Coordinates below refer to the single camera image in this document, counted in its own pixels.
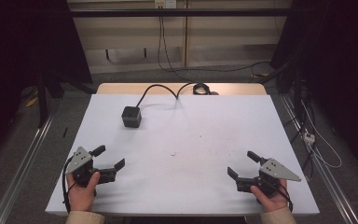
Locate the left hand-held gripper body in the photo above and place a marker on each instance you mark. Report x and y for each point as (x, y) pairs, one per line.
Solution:
(80, 169)

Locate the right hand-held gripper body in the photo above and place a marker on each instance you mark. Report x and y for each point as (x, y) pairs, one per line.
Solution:
(268, 179)

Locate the person's right hand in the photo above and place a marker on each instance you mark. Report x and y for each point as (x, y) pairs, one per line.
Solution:
(272, 202)

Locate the person's left hand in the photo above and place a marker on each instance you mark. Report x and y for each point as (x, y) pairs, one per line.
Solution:
(82, 197)

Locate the black cube power socket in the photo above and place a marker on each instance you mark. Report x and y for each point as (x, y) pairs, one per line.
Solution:
(131, 116)

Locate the white table cover sheet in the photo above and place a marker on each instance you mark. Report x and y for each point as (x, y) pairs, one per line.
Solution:
(183, 155)

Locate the white power strip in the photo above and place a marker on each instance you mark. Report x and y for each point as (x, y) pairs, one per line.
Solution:
(309, 137)

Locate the wooden table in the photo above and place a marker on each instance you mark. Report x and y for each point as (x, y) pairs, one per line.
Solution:
(121, 88)

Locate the black metal stand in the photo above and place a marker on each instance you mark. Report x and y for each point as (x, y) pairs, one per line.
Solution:
(42, 102)

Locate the black curtain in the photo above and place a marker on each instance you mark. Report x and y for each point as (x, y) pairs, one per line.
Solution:
(28, 46)
(338, 62)

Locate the metal floor rail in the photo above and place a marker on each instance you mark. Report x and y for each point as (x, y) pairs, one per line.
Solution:
(21, 174)
(332, 183)

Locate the black horizontal frame bar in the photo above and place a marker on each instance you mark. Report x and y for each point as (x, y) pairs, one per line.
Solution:
(180, 12)

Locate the white wall socket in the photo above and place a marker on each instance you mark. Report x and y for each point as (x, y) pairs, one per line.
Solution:
(165, 3)

